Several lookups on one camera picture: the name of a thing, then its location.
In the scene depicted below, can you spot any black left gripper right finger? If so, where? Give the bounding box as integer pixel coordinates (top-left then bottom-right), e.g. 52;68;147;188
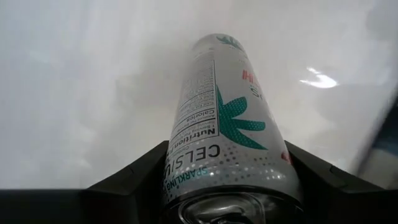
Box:
284;140;398;224

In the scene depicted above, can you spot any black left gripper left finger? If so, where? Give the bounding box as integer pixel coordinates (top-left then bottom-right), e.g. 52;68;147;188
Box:
0;140;170;224

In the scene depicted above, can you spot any white Celsius energy drink can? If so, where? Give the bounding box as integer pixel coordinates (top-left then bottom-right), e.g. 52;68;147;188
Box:
161;32;305;224

